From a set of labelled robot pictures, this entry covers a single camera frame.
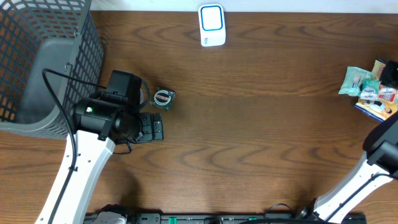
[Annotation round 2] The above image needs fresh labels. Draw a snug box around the light green snack packet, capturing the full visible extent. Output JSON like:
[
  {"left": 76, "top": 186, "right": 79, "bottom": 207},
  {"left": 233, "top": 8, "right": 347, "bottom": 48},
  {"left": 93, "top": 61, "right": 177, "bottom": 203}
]
[{"left": 338, "top": 67, "right": 372, "bottom": 96}]

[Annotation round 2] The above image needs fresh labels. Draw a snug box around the teal small snack packet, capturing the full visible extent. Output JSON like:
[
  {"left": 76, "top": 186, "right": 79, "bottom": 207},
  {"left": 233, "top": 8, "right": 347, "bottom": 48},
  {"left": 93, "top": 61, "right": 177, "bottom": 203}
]
[{"left": 359, "top": 79, "right": 380, "bottom": 101}]

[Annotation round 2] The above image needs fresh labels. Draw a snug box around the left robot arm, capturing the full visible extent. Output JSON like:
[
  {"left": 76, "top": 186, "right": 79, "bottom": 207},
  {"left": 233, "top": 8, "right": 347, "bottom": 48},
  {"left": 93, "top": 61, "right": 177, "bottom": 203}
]
[{"left": 37, "top": 68, "right": 164, "bottom": 223}]

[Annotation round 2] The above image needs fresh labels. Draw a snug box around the white barcode scanner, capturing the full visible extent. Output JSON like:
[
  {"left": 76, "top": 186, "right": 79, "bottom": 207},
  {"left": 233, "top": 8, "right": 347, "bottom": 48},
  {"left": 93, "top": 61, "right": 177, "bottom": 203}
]
[{"left": 198, "top": 4, "right": 226, "bottom": 47}]

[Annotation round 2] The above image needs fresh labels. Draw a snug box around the dark green round-logo packet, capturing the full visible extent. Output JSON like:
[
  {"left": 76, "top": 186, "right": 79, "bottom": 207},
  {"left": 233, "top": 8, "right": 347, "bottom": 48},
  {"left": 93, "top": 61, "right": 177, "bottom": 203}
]
[{"left": 150, "top": 87, "right": 175, "bottom": 111}]

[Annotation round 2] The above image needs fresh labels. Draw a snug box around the orange small snack packet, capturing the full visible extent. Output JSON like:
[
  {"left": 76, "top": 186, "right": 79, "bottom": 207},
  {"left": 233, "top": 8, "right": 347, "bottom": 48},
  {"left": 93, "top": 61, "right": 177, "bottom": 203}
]
[{"left": 379, "top": 85, "right": 397, "bottom": 103}]

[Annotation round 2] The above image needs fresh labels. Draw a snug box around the dark grey mesh plastic basket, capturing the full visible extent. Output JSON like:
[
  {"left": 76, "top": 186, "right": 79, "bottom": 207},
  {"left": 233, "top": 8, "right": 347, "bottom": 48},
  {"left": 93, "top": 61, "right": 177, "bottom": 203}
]
[{"left": 1, "top": 0, "right": 104, "bottom": 139}]

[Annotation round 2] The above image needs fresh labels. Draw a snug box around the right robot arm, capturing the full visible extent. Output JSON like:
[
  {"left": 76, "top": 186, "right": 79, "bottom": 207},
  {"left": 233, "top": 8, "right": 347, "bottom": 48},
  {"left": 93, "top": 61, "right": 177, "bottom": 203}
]
[{"left": 296, "top": 59, "right": 397, "bottom": 223}]

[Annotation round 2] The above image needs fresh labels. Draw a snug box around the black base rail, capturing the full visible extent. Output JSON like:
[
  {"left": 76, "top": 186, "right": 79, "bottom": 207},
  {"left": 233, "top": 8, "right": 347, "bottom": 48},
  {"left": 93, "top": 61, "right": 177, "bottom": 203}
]
[{"left": 83, "top": 211, "right": 368, "bottom": 224}]

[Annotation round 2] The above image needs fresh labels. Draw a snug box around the large beige snack bag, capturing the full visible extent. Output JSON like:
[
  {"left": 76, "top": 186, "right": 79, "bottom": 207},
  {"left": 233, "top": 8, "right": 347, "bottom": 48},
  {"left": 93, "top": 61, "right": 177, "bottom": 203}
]
[{"left": 354, "top": 58, "right": 397, "bottom": 122}]

